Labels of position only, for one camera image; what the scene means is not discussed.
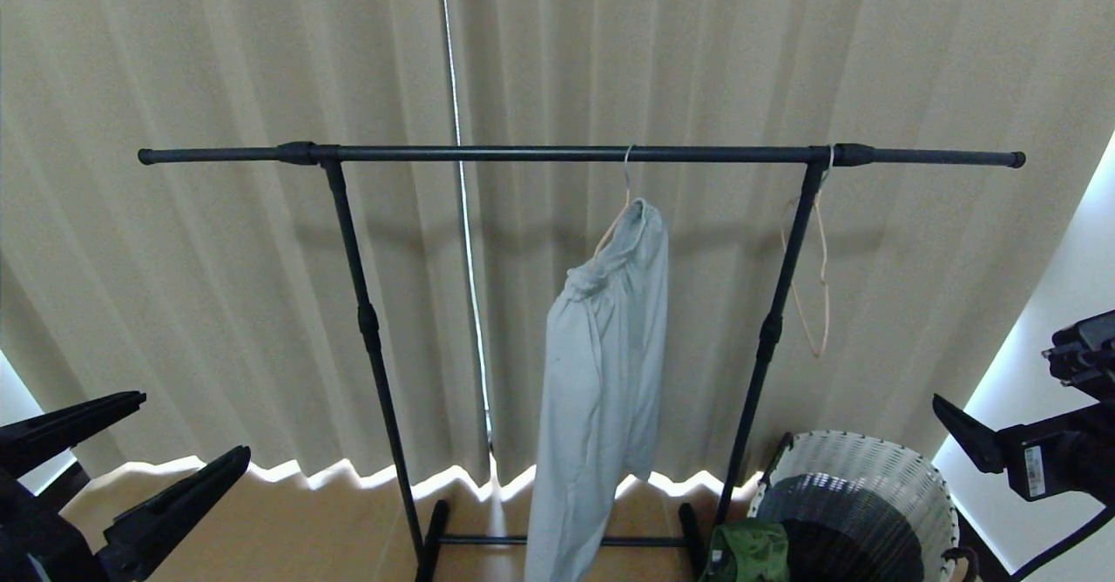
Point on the white laundry basket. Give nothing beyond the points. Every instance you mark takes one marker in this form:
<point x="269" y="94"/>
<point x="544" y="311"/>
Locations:
<point x="906" y="469"/>

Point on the beige curtain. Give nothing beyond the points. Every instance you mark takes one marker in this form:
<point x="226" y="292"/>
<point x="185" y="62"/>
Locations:
<point x="218" y="303"/>

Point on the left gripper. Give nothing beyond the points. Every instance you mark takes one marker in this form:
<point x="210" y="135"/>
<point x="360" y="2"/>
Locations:
<point x="39" y="530"/>

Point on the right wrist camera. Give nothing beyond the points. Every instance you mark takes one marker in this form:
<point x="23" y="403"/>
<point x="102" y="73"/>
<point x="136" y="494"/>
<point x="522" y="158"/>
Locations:
<point x="1084" y="351"/>

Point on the pink clothes hanger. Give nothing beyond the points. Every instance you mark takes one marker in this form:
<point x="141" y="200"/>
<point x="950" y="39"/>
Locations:
<point x="626" y="177"/>
<point x="823" y="286"/>

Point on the black clothes rack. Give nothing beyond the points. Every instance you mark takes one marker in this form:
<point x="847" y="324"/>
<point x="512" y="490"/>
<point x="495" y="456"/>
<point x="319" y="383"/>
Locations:
<point x="523" y="153"/>

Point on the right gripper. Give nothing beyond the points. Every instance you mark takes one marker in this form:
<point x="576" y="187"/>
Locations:
<point x="1063" y="460"/>

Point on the green garment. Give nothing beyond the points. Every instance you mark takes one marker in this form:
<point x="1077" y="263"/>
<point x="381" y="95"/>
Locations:
<point x="749" y="551"/>

